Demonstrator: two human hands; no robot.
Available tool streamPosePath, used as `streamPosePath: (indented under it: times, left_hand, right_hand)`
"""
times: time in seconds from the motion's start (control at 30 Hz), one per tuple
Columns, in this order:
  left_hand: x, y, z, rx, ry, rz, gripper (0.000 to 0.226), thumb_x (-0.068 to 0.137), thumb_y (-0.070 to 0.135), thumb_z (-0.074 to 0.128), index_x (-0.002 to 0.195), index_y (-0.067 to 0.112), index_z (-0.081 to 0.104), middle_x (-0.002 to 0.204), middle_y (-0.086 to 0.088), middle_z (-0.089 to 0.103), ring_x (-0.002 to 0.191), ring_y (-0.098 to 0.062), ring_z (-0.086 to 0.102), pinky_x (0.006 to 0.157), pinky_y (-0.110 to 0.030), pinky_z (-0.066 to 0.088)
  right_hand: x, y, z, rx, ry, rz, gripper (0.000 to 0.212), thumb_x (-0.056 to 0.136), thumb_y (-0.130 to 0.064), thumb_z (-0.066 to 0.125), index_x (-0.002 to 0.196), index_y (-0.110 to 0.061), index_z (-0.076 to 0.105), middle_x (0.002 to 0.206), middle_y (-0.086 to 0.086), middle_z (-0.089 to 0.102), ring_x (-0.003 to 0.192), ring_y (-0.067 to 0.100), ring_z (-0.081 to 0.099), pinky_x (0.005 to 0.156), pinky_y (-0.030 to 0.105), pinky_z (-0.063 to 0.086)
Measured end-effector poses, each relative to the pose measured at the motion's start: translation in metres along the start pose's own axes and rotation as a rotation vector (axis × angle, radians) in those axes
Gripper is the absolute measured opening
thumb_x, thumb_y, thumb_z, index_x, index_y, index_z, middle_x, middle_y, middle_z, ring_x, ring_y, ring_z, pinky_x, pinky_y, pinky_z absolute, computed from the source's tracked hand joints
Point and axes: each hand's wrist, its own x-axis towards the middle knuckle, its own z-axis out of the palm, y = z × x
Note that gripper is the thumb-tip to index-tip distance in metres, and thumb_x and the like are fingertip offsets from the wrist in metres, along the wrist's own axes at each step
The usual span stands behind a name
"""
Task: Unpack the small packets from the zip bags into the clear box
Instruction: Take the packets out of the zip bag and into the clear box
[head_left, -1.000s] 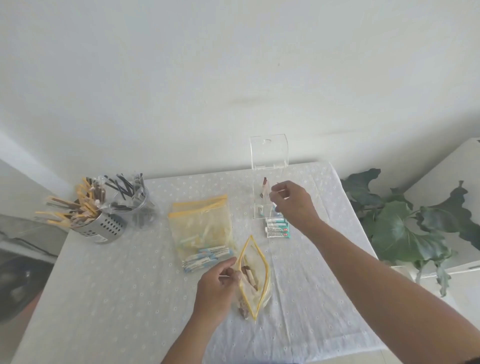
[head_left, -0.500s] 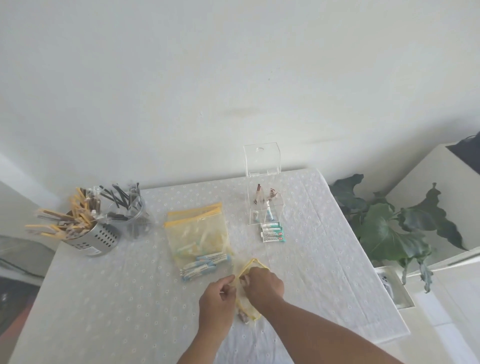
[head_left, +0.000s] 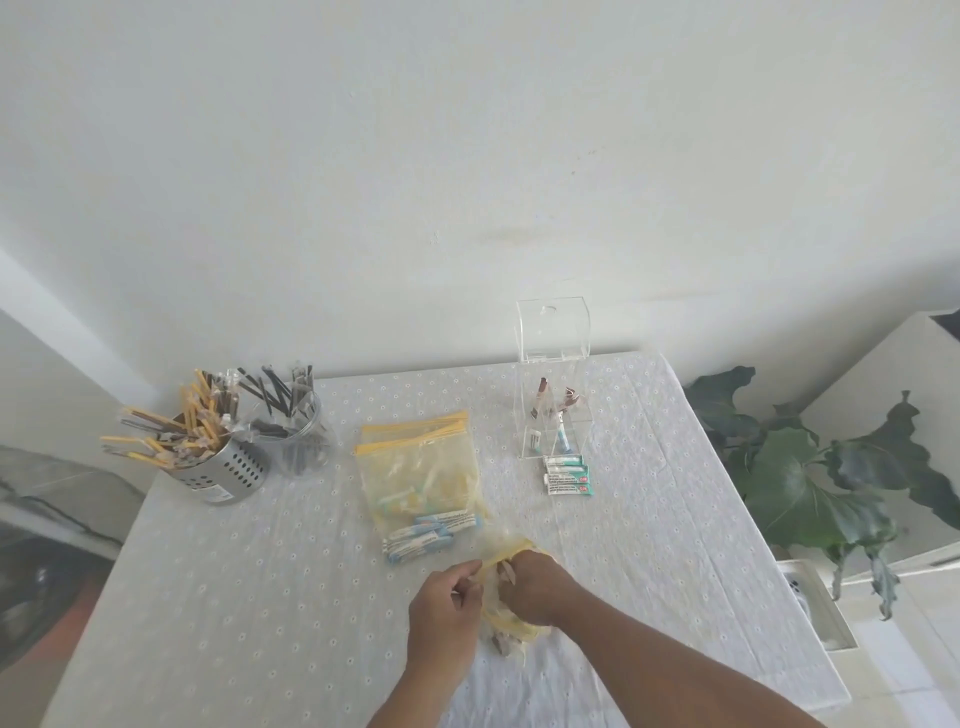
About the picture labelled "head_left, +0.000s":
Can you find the person's left hand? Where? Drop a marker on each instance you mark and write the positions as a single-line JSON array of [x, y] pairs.
[[441, 622]]

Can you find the person's right hand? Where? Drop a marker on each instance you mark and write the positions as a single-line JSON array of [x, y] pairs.
[[544, 589]]

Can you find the person's right fingers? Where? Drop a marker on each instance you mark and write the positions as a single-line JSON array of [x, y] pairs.
[[508, 579]]

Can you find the person's left fingers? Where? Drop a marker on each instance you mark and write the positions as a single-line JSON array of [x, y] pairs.
[[466, 579]]

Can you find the yellow plastic zip bag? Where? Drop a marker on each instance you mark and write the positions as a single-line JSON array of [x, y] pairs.
[[504, 626]]

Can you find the person's left forearm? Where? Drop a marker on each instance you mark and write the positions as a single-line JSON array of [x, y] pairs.
[[431, 705]]

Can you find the person's right forearm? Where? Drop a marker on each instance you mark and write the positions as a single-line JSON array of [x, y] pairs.
[[675, 671]]

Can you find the blue white wrapped packet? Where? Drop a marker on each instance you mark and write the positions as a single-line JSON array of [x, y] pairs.
[[420, 553], [416, 538], [450, 520]]

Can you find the white green small box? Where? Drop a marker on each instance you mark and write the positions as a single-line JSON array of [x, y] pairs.
[[571, 488], [566, 462], [568, 474]]

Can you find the stack of yellow zip bags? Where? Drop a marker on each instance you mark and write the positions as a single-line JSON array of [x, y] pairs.
[[416, 465]]

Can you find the white eyelet tablecloth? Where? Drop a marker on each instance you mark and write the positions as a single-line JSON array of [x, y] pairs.
[[300, 592]]

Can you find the brown wrapped small item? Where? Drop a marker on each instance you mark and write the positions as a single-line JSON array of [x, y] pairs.
[[570, 402], [538, 401]]

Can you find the clear glass jar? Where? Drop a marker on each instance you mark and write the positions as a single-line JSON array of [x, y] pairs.
[[300, 446]]

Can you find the clear acrylic organizer box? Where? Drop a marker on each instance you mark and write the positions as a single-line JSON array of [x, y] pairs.
[[553, 352]]

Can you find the bundle of dark wrapped utensils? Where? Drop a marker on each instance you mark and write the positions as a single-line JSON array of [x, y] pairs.
[[274, 394]]

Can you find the perforated metal utensil holder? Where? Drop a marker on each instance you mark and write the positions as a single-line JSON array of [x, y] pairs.
[[221, 472]]

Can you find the green leafy plant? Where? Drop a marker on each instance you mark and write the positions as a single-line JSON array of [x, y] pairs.
[[795, 480]]

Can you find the white plant pot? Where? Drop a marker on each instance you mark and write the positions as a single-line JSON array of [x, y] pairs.
[[821, 600]]

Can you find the bundle of yellow wrapped sticks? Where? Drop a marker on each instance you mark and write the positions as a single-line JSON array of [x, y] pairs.
[[184, 427]]

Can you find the dark grey object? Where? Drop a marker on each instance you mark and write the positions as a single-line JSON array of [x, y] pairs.
[[52, 540]]

